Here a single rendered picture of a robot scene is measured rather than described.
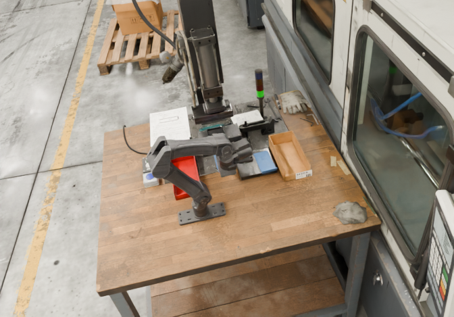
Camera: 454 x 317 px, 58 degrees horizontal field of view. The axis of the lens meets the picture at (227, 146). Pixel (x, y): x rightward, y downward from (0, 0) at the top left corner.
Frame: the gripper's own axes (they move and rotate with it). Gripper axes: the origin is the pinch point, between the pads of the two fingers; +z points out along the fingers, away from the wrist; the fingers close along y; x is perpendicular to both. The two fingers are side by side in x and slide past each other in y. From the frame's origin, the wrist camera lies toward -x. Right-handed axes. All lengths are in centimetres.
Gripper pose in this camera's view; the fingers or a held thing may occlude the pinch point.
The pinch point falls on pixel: (225, 169)
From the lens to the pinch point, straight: 176.2
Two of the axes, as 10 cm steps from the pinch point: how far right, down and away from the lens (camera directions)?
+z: -0.2, 3.1, 9.5
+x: -9.7, 2.1, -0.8
